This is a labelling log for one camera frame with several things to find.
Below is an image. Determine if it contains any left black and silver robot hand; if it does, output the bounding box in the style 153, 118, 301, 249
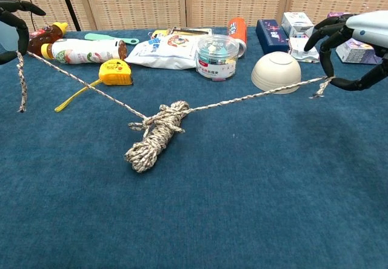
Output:
0, 0, 47, 65

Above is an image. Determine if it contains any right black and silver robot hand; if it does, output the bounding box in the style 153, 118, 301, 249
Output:
303, 10, 388, 91

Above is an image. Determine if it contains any beige speckled braided rope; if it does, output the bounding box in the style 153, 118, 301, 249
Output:
16, 50, 336, 173

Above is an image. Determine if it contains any light blue plastic mug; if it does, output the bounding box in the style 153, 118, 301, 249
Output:
0, 19, 21, 52

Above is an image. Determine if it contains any brown honey bottle yellow cap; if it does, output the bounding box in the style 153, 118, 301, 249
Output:
27, 22, 69, 57

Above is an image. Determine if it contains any purple and white fruit carton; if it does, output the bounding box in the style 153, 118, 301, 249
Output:
335, 37, 383, 65

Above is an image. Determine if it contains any black tripod pole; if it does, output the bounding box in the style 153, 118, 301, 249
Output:
56, 0, 82, 32

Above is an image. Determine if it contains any white-label drink bottle yellow cap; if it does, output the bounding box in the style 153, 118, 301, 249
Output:
41, 38, 128, 65

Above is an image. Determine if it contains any white milk carton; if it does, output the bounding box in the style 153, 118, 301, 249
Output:
281, 12, 315, 39

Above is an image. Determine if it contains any white crumpled packet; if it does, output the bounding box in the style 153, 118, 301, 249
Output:
287, 36, 321, 64

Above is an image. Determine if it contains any mint green brush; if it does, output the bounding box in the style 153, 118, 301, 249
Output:
84, 32, 140, 45

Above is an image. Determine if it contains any dark blue long box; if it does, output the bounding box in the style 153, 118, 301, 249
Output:
255, 18, 290, 55

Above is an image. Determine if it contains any beige upturned bowl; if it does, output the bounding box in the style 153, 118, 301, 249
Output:
250, 51, 303, 95

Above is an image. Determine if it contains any yellow tape measure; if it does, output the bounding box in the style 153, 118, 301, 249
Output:
54, 59, 134, 113

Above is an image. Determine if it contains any woven bamboo folding screen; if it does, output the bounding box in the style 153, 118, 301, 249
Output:
0, 0, 388, 33

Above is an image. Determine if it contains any orange drink can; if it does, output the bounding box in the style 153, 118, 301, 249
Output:
227, 16, 248, 58

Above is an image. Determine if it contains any white snack bag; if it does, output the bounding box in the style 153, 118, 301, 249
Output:
124, 34, 202, 70

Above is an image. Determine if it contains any clear plastic jar of clips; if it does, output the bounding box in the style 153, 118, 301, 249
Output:
195, 34, 240, 82

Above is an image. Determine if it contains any dark blue table cloth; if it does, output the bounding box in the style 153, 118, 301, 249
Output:
0, 26, 388, 269

